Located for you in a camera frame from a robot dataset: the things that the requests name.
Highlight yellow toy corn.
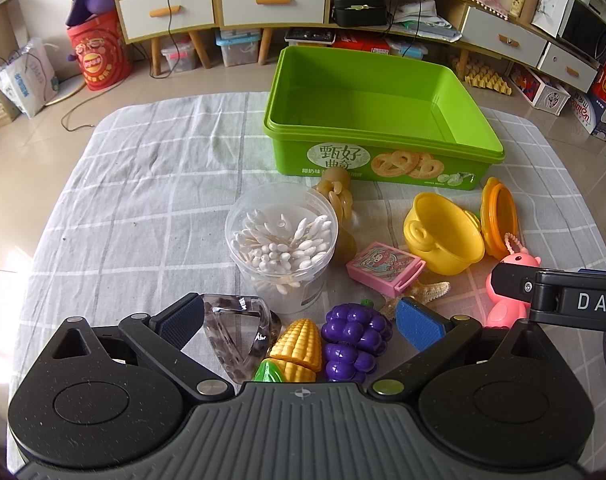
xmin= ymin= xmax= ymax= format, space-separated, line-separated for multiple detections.
xmin=253 ymin=318 xmax=324 ymax=385

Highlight grey checked tablecloth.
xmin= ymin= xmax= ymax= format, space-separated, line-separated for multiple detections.
xmin=8 ymin=92 xmax=606 ymax=466

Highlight wooden cabinet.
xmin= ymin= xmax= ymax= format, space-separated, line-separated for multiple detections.
xmin=105 ymin=0 xmax=606 ymax=95

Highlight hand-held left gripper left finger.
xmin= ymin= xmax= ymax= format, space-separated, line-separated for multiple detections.
xmin=50 ymin=292 xmax=236 ymax=403

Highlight dried white starfish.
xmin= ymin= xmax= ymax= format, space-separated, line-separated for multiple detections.
xmin=380 ymin=280 xmax=452 ymax=319

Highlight green plastic biscuit box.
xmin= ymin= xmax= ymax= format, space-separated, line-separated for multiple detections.
xmin=262 ymin=46 xmax=506 ymax=192

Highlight pink animal toy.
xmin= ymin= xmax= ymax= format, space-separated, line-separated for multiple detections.
xmin=485 ymin=232 xmax=542 ymax=330

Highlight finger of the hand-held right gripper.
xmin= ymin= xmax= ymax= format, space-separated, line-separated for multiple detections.
xmin=490 ymin=262 xmax=540 ymax=308

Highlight orange toy pot lid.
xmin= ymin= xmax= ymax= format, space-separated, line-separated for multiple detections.
xmin=480 ymin=177 xmax=520 ymax=261

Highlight yellow toy pot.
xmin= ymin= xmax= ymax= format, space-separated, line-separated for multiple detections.
xmin=403 ymin=191 xmax=486 ymax=276

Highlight clear cotton swab container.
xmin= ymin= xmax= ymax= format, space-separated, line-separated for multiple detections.
xmin=225 ymin=183 xmax=340 ymax=314

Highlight clear spotted triangle hair clip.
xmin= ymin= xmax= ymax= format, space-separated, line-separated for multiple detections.
xmin=201 ymin=292 xmax=283 ymax=385

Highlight red round bucket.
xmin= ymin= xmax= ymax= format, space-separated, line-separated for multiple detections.
xmin=66 ymin=10 xmax=132 ymax=92

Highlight purple toy grapes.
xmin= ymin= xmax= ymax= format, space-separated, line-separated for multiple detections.
xmin=321 ymin=298 xmax=394 ymax=382

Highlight white paper bag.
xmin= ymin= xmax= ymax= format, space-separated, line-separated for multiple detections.
xmin=0 ymin=37 xmax=60 ymax=119

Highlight white microwave oven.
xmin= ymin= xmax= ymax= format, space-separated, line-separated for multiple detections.
xmin=555 ymin=0 xmax=606 ymax=66

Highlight thin black cable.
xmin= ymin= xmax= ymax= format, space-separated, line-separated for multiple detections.
xmin=149 ymin=0 xmax=184 ymax=80

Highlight folded pale cloths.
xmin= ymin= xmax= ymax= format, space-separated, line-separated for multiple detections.
xmin=390 ymin=2 xmax=464 ymax=42

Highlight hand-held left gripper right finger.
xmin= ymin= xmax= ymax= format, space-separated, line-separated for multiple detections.
xmin=365 ymin=296 xmax=554 ymax=403

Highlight clear storage box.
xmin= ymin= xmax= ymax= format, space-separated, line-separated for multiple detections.
xmin=215 ymin=29 xmax=262 ymax=68
xmin=160 ymin=40 xmax=199 ymax=74

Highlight yellow egg tray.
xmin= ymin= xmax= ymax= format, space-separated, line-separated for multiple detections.
xmin=462 ymin=57 xmax=514 ymax=96

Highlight black case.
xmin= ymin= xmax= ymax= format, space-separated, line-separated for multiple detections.
xmin=331 ymin=0 xmax=389 ymax=27

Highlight pink card box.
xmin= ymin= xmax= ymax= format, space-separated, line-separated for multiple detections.
xmin=345 ymin=241 xmax=428 ymax=299

